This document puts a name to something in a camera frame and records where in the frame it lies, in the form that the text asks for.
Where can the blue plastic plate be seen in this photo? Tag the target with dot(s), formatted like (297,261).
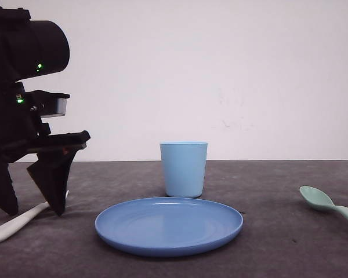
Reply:
(168,226)

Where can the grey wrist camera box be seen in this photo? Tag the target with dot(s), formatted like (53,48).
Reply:
(53,107)

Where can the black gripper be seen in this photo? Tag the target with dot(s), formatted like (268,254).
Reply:
(22,131)

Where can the white plastic fork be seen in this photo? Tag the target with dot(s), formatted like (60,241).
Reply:
(10,227)

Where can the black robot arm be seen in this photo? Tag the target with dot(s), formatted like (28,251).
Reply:
(32,48)

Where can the light blue plastic cup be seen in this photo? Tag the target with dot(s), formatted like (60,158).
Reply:
(184,165)

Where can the mint green plastic spoon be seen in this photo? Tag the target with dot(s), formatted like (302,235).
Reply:
(320,201)

